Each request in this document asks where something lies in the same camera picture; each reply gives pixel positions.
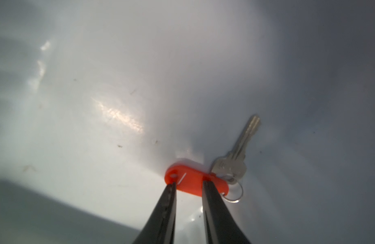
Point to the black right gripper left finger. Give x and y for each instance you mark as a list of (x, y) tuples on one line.
[(160, 227)]

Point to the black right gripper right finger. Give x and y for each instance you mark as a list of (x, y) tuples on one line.
[(220, 227)]

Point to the key with red tag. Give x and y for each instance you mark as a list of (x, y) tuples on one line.
[(225, 171)]

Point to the white plastic storage box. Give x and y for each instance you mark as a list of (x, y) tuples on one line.
[(99, 98)]

